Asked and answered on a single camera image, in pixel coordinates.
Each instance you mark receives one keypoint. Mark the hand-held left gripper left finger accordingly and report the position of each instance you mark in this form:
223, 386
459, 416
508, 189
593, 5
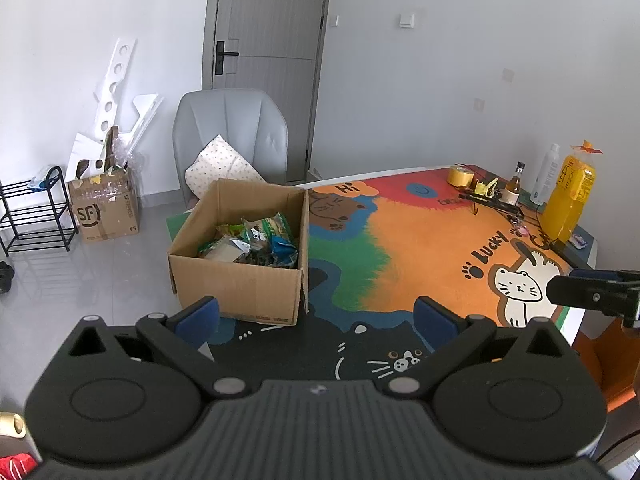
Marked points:
197, 321

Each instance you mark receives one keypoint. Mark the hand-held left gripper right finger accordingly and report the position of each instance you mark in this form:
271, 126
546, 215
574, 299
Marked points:
435, 320

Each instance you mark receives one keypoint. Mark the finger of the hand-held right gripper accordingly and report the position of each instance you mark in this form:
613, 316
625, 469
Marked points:
585, 292
595, 273

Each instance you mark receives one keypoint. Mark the large cardboard box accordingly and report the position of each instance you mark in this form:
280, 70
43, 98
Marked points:
240, 292

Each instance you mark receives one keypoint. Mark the pile of assorted snacks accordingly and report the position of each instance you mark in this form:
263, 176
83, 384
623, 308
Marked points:
265, 240

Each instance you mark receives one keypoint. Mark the black flat device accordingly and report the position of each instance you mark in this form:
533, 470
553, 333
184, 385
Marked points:
575, 257

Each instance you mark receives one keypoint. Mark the small white blue packet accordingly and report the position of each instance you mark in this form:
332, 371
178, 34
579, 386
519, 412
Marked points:
579, 242

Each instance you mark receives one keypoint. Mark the colourful cartoon table mat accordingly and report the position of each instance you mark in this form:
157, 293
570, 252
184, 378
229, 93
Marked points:
425, 250

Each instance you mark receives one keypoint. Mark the orange chair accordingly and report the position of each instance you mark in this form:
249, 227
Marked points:
607, 360

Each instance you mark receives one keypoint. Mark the tall yellow plastic package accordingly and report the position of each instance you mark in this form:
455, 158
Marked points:
567, 200

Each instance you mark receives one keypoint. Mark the small pink object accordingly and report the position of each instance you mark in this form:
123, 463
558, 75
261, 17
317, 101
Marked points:
522, 230

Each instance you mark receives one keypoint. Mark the white plastic bottle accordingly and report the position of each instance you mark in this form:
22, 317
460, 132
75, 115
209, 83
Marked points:
545, 175

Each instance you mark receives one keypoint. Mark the small glass bottle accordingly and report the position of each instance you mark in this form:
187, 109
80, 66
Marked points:
512, 190

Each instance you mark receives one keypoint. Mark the black tool with yellow part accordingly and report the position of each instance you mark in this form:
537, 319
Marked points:
492, 203

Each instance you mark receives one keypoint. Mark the small printed cardboard box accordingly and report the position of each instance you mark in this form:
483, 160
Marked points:
110, 215

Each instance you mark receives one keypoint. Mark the small yellow toy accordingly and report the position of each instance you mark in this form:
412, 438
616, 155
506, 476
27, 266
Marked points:
485, 189

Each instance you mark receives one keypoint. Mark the yellow tape roll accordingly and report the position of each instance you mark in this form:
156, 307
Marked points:
460, 177

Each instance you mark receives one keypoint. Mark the dotted white pillow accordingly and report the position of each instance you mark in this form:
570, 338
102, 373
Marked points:
222, 162

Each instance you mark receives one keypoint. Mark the black shoe rack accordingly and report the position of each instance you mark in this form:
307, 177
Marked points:
66, 215

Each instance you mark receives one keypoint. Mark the clear plastic wrap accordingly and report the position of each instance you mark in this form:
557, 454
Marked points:
120, 155

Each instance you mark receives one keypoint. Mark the black shoe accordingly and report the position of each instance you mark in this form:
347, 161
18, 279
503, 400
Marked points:
6, 277

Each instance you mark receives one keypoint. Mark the grey chair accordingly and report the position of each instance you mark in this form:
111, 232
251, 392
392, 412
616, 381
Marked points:
235, 120

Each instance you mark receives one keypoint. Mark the blue white bag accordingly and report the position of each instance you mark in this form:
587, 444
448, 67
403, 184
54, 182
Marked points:
37, 183

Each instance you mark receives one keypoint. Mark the white foam sheet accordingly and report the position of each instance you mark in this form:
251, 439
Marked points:
145, 110

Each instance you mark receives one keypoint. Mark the red object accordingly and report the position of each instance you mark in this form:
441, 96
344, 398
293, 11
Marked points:
15, 465

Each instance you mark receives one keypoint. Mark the white foam board with holes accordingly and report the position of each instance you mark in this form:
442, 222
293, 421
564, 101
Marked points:
114, 85

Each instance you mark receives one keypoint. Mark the grey door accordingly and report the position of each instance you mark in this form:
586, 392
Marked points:
270, 25

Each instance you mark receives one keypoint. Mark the white light switch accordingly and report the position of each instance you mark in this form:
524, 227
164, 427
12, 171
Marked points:
407, 20

